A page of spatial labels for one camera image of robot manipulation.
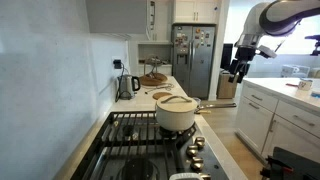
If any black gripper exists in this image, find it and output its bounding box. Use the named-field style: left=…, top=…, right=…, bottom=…
left=227, top=45, right=258, bottom=84

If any cream pot lid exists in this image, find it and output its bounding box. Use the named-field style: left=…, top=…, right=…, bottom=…
left=155, top=95, right=199, bottom=114

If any brown box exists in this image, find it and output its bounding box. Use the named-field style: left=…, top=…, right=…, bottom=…
left=216, top=70, right=240, bottom=100

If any black monitor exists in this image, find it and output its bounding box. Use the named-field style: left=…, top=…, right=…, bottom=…
left=219, top=43, right=235, bottom=72

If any stainless refrigerator with magnets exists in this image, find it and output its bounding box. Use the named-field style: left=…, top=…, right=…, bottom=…
left=171, top=24, right=216, bottom=100

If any white kitchen island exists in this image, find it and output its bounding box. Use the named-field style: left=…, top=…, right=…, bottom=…
left=234, top=77, right=320, bottom=165

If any clear plastic container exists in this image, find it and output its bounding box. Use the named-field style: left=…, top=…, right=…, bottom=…
left=280, top=64, right=311, bottom=80

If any white mug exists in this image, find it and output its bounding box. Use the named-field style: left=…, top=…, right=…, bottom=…
left=297, top=78, right=314, bottom=92

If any white cabinet above refrigerator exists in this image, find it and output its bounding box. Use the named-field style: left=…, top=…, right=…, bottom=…
left=172, top=0, right=222, bottom=25

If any round cork trivet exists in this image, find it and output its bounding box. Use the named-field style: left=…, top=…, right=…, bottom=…
left=152, top=91, right=174, bottom=101

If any black stand with red clamps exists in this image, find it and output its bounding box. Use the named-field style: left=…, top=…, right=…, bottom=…
left=259, top=146, right=320, bottom=180

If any stainless electric kettle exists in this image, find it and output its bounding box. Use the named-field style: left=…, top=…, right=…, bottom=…
left=116, top=74, right=142, bottom=101

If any white dutch oven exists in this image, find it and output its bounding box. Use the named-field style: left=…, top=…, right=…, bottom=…
left=169, top=171, right=206, bottom=180

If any black gas cooktop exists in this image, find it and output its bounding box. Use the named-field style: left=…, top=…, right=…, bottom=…
left=69, top=110, right=231, bottom=180

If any white cabinet above hood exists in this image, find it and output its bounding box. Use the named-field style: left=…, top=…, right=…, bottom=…
left=85, top=0, right=150, bottom=35

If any cream saucepan with steel handle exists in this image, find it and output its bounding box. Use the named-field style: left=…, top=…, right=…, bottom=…
left=155, top=99, right=238, bottom=132

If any black camera on mount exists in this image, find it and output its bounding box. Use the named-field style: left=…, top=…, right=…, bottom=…
left=304, top=34, right=320, bottom=57

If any white wall cabinet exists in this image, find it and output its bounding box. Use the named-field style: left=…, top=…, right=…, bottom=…
left=128, top=0, right=174, bottom=45

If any black kettle power cord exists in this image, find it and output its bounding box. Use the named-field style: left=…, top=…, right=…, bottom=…
left=114, top=63, right=127, bottom=103

